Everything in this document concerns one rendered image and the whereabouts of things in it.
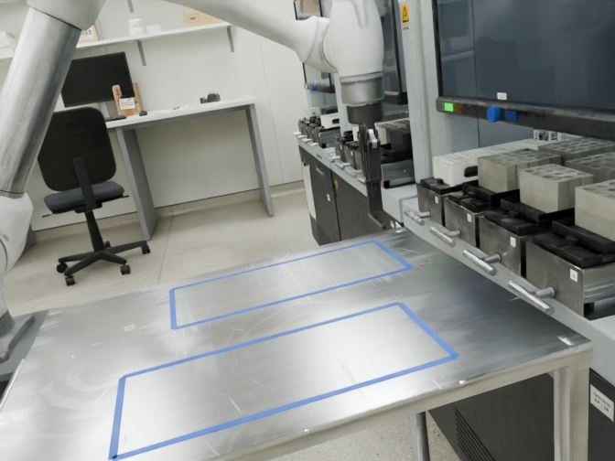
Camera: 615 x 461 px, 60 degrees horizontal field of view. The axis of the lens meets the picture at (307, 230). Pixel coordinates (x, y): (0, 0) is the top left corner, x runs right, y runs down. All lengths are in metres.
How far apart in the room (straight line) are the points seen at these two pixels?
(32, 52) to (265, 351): 0.81
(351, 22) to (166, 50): 3.60
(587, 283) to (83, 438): 0.64
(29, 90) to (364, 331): 0.85
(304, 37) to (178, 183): 3.57
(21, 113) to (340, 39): 0.65
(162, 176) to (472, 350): 4.25
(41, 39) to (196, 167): 3.54
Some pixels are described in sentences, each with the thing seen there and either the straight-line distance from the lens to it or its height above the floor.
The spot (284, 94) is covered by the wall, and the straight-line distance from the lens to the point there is 4.66.
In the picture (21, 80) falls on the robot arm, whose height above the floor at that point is 1.17.
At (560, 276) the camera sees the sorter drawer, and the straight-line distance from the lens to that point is 0.84.
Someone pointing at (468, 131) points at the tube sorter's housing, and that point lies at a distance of 1.34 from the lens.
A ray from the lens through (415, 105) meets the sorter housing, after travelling 1.48.
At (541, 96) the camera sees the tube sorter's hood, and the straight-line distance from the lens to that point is 0.95.
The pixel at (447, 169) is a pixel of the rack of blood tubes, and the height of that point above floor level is 0.85.
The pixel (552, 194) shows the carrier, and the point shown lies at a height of 0.86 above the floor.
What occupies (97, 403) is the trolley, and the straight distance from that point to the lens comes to 0.63.
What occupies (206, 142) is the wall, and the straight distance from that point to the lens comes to 4.64.
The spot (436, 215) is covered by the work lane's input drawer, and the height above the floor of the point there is 0.75.
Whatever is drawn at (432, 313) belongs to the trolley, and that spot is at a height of 0.82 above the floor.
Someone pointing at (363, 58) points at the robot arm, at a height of 1.11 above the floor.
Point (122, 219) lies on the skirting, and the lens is 4.82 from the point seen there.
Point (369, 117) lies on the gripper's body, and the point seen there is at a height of 0.99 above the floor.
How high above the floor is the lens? 1.13
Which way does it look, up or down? 18 degrees down
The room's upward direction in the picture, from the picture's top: 9 degrees counter-clockwise
